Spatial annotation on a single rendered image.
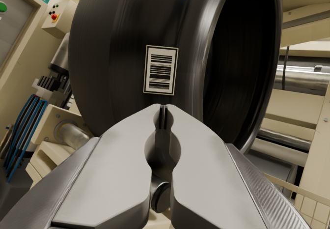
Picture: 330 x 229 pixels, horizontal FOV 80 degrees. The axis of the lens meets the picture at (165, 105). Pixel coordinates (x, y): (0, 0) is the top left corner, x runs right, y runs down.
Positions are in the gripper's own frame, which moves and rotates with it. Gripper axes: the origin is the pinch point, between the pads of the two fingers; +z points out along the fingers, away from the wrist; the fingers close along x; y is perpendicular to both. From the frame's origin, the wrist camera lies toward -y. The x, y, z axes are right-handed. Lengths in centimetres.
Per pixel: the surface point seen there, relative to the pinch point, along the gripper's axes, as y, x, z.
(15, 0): -1, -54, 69
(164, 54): 0.4, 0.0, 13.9
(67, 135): 23.9, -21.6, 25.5
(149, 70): 2.4, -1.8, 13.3
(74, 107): 28, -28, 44
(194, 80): 4.2, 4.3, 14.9
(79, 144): 22.8, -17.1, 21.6
